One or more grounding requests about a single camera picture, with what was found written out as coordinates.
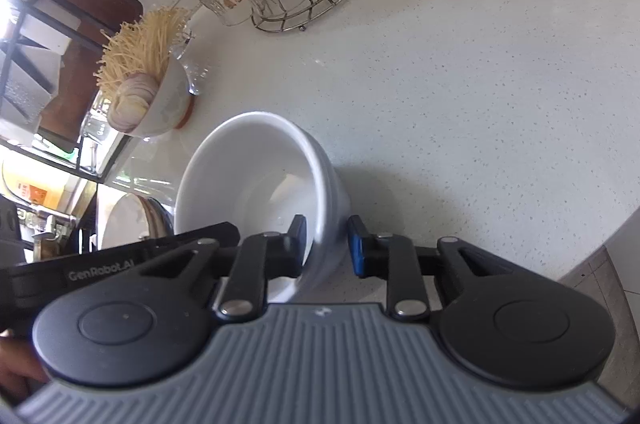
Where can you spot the person's left hand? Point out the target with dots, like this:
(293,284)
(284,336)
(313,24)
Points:
(17,364)

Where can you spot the white floral plate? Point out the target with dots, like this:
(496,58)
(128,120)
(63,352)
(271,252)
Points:
(122,219)

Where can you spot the black metal rack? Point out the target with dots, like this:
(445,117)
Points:
(50,3)

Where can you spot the grey metal grater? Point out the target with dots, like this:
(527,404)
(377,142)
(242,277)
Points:
(20,93)

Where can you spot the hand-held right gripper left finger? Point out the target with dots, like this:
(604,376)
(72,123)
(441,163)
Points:
(300,236)

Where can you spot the white bowl with mushrooms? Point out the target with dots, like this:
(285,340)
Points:
(165,103)

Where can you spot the plain white bowl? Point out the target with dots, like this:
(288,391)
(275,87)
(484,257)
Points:
(240,174)

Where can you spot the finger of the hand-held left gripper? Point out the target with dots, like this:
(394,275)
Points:
(215,231)

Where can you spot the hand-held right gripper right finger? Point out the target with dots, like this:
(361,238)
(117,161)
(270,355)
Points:
(356,249)

